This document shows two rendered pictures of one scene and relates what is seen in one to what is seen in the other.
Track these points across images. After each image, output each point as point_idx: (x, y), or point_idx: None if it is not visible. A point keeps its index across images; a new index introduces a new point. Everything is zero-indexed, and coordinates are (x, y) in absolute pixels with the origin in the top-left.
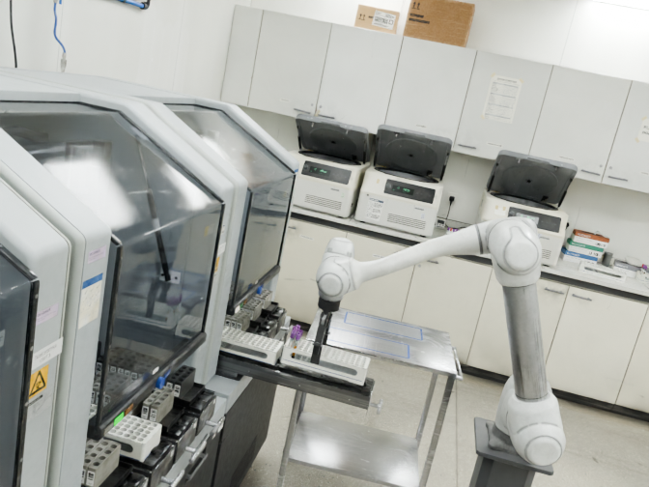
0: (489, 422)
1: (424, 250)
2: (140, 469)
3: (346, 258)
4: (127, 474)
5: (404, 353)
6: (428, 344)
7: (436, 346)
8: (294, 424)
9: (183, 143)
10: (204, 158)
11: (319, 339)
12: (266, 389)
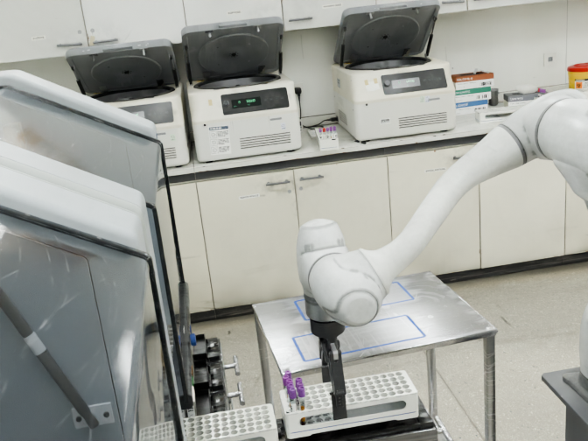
0: (567, 375)
1: (451, 192)
2: None
3: (354, 254)
4: None
5: (413, 330)
6: (425, 301)
7: (436, 299)
8: None
9: (18, 178)
10: (66, 189)
11: (340, 384)
12: None
